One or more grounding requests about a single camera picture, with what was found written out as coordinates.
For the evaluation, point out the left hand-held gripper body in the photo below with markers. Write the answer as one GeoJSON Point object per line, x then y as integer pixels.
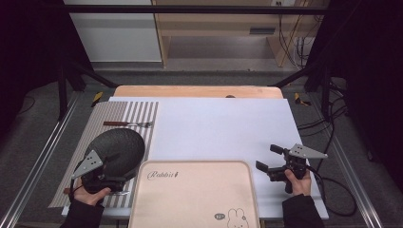
{"type": "Point", "coordinates": [87, 165]}

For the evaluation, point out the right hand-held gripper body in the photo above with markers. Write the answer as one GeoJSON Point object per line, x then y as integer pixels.
{"type": "Point", "coordinates": [309, 152]}

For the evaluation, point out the pink tray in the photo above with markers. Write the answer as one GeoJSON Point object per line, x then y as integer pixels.
{"type": "Point", "coordinates": [193, 196]}

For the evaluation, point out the person's left hand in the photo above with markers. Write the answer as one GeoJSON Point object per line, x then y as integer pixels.
{"type": "Point", "coordinates": [90, 198]}

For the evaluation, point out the person's right hand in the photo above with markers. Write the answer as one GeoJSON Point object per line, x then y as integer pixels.
{"type": "Point", "coordinates": [301, 186]}

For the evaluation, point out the black round plate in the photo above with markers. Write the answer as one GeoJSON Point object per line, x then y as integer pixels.
{"type": "Point", "coordinates": [122, 148]}

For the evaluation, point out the striped placemat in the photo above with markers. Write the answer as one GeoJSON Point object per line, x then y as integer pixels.
{"type": "Point", "coordinates": [111, 117]}

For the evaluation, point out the yellow and black tape piece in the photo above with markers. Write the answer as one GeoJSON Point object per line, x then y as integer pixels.
{"type": "Point", "coordinates": [299, 98]}
{"type": "Point", "coordinates": [97, 98]}

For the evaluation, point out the white board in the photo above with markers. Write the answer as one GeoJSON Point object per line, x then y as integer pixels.
{"type": "Point", "coordinates": [221, 129]}

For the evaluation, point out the black metal stand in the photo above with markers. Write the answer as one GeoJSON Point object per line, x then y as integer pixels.
{"type": "Point", "coordinates": [63, 91]}
{"type": "Point", "coordinates": [323, 88]}

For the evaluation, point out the black curtain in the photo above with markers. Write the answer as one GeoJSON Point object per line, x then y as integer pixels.
{"type": "Point", "coordinates": [370, 63]}
{"type": "Point", "coordinates": [28, 44]}

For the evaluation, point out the white cabinet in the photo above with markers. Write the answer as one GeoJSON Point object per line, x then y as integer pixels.
{"type": "Point", "coordinates": [117, 34]}

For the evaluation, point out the wooden shelf unit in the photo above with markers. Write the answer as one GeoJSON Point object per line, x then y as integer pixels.
{"type": "Point", "coordinates": [218, 22]}

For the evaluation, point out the black horizontal bar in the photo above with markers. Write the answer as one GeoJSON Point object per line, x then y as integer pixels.
{"type": "Point", "coordinates": [190, 9]}

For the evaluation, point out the aluminium rail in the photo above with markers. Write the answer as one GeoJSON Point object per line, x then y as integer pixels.
{"type": "Point", "coordinates": [38, 158]}
{"type": "Point", "coordinates": [355, 180]}

